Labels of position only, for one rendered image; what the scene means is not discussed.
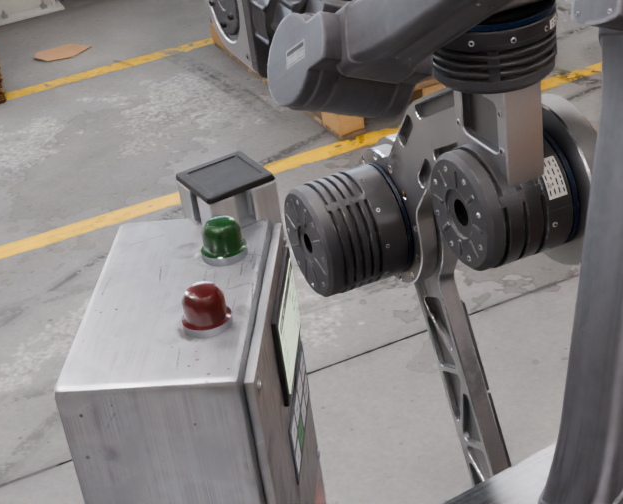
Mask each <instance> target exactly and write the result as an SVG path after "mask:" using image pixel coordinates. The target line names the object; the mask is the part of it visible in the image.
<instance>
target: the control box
mask: <svg viewBox="0 0 623 504"><path fill-rule="evenodd" d="M239 223H240V228H241V233H242V238H244V239H245V240H246V242H247V247H248V254H247V256H246V257H245V258H244V259H243V260H242V261H240V262H238V263H236V264H233V265H229V266H223V267H216V266H210V265H208V264H206V263H205V262H204V261H203V259H202V254H201V248H202V246H203V240H202V235H201V231H202V229H203V227H202V222H201V218H199V219H196V220H193V219H177V220H164V221H152V222H139V223H127V224H124V225H122V226H120V228H119V230H118V232H117V235H116V237H115V240H114V242H113V245H112V247H111V250H110V252H109V255H108V257H107V260H106V262H105V265H104V267H103V270H102V272H101V275H100V277H99V280H98V282H97V284H96V287H95V289H94V292H93V294H92V297H91V299H90V302H89V304H88V307H87V309H86V312H85V314H84V317H83V319H82V322H81V324H80V327H79V329H78V332H77V334H76V336H75V339H74V341H73V344H72V346H71V349H70V351H69V354H68V356H67V359H66V361H65V364H64V366H63V369H62V371H61V374H60V376H59V379H58V381H57V384H56V386H55V389H54V398H55V401H56V405H57V408H58V412H59V415H60V419H61V422H62V426H63V429H64V433H65V436H66V440H67V443H68V447H69V450H70V454H71V457H72V461H73V464H74V468H75V471H76V475H77V478H78V482H79V485H80V489H81V492H82V496H83V499H84V503H85V504H314V503H315V493H316V482H317V472H318V461H319V457H320V450H319V449H318V444H317V438H316V432H315V425H314V419H313V413H312V406H311V400H310V394H309V403H308V412H307V421H306V430H305V439H304V448H303V457H302V465H301V474H300V483H299V485H297V481H296V475H295V469H294V463H293V457H292V452H291V446H290V440H289V434H288V428H289V421H290V413H291V406H292V398H293V390H294V383H295V375H296V368H297V360H298V352H299V345H300V341H301V337H300V335H299V342H298V350H297V357H296V365H295V372H294V380H293V387H292V395H291V402H290V406H288V407H285V405H284V399H283V393H282V387H281V381H280V375H279V370H278V364H277V358H276V352H275V346H274V340H273V335H272V329H271V320H272V314H273V308H274V302H275V296H276V290H277V284H278V278H279V272H280V267H281V261H282V255H283V249H284V247H286V244H287V238H286V236H285V235H284V229H283V225H282V224H281V223H276V224H274V225H273V224H272V222H271V221H270V220H269V219H261V220H258V221H256V220H255V219H254V218H253V215H248V216H245V217H243V218H240V219H239ZM204 281H207V282H212V283H214V284H215V285H217V286H218V287H219V288H220V289H221V290H222V291H223V292H224V296H225V301H226V305H227V306H228V307H229V308H230V309H231V312H232V317H233V324H232V326H231V327H230V329H229V330H227V331H226V332H225V333H223V334H221V335H219V336H216V337H213V338H207V339H197V338H192V337H189V336H188V335H186V334H185V333H184V331H183V326H182V322H181V319H182V316H183V314H184V312H183V308H182V303H181V300H182V298H183V296H184V293H185V291H186V289H187V288H188V287H189V286H191V285H192V284H195V283H198V282H204Z"/></svg>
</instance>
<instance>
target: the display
mask: <svg viewBox="0 0 623 504"><path fill-rule="evenodd" d="M300 327H301V321H300V315H299V309H298V302H297V296H296V289H295V283H294V277H293V270H292V264H291V258H290V251H289V248H288V247H284V249H283V255H282V261H281V267H280V272H279V278H278V284H277V290H276V296H275V302H274V308H273V314H272V320H271V329H272V335H273V340H274V346H275V352H276V358H277V364H278V370H279V375H280V381H281V387H282V393H283V399H284V405H285V407H288V406H290V402H291V395H292V387H293V380H294V372H295V365H296V357H297V350H298V342H299V335H300Z"/></svg>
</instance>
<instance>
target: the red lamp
mask: <svg viewBox="0 0 623 504"><path fill-rule="evenodd" d="M181 303H182V308H183V312H184V314H183V316H182V319H181V322H182V326H183V331H184V333H185V334H186V335H188V336H189V337H192V338H197V339H207V338H213V337H216V336H219V335H221V334H223V333H225V332H226V331H227V330H229V329H230V327H231V326H232V324H233V317H232V312H231V309H230V308H229V307H228V306H227V305H226V301H225V296H224V292H223V291H222V290H221V289H220V288H219V287H218V286H217V285H215V284H214V283H212V282H207V281H204V282H198V283H195V284H192V285H191V286H189V287H188V288H187V289H186V291H185V293H184V296H183V298H182V300H181Z"/></svg>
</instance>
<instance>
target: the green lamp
mask: <svg viewBox="0 0 623 504"><path fill-rule="evenodd" d="M201 235H202V240H203V246H202V248H201V254H202V259H203V261H204V262H205V263H206V264H208V265H210V266H216V267H223V266H229V265H233V264H236V263H238V262H240V261H242V260H243V259H244V258H245V257H246V256H247V254H248V247H247V242H246V240H245V239H244V238H242V233H241V228H240V225H239V223H238V222H237V221H236V220H234V219H233V218H232V217H231V216H229V215H217V216H214V217H211V218H209V219H208V220H207V221H206V222H205V224H204V227H203V229H202V231H201Z"/></svg>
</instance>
